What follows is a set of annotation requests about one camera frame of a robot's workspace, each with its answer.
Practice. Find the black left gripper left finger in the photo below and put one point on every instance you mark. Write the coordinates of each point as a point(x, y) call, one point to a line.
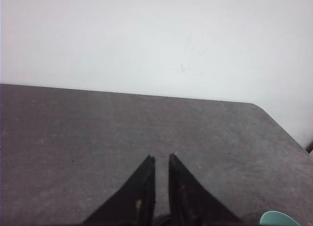
point(133, 204)

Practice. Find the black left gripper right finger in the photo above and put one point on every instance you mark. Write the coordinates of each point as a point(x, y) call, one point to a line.
point(190, 203)

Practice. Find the teal ceramic bowl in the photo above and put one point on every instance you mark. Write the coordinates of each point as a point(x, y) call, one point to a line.
point(276, 218)

